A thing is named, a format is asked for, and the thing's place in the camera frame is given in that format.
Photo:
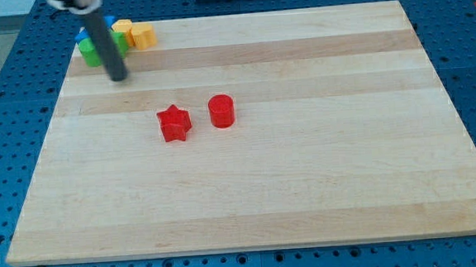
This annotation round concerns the white and black rod mount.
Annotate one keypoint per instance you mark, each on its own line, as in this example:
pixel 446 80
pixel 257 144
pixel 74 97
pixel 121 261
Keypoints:
pixel 78 7

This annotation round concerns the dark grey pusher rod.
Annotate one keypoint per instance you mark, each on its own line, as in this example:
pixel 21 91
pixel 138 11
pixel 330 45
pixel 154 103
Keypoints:
pixel 104 45

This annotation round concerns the red cylinder block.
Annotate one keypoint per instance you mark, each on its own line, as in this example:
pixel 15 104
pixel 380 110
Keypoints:
pixel 221 110

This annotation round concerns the green cylinder block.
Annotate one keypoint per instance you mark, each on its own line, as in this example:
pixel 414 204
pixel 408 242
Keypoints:
pixel 89 53

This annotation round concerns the green star block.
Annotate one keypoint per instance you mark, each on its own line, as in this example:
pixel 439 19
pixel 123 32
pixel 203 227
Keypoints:
pixel 119 39

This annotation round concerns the blue block behind rod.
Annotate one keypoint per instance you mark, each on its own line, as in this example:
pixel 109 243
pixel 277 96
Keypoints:
pixel 110 20

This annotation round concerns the blue block left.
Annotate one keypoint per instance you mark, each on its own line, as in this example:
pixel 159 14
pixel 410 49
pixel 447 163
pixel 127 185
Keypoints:
pixel 81 36

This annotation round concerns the yellow hexagon block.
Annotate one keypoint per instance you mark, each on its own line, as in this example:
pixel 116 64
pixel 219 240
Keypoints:
pixel 124 26

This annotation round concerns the yellow heart block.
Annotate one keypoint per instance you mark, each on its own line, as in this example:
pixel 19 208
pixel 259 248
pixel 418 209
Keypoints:
pixel 143 35

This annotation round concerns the red star block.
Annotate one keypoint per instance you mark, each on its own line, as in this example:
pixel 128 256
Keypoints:
pixel 174 123

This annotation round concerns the wooden board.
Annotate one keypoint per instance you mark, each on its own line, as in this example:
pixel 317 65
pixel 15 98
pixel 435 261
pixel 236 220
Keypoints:
pixel 344 134

